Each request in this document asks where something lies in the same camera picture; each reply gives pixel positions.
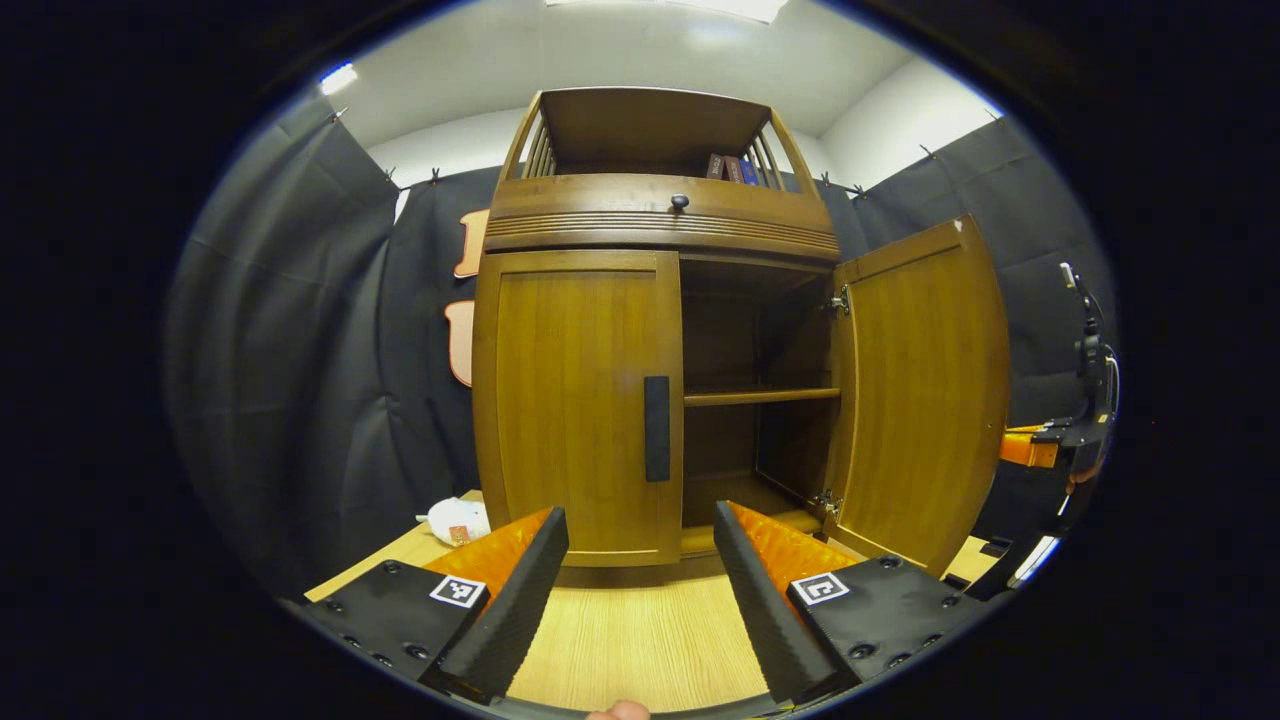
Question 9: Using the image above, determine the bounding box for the black backdrop cloth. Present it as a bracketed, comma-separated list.
[165, 95, 1116, 601]

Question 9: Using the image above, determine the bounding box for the wooden shoe cabinet door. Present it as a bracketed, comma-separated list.
[472, 250, 686, 568]
[825, 215, 1011, 579]

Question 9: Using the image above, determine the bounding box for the wooden drawer with black knob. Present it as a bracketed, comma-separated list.
[484, 173, 841, 263]

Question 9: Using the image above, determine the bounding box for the white plastic bag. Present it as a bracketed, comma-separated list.
[417, 497, 492, 548]

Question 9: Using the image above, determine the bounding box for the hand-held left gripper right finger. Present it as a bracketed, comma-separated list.
[713, 500, 991, 706]

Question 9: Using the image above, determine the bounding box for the wooden double-door shoe cabinet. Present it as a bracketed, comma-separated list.
[472, 87, 846, 583]

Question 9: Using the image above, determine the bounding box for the wooden cabinet inner shelf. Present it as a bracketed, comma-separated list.
[683, 387, 841, 408]

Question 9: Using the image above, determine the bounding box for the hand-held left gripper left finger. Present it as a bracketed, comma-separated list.
[300, 505, 571, 706]

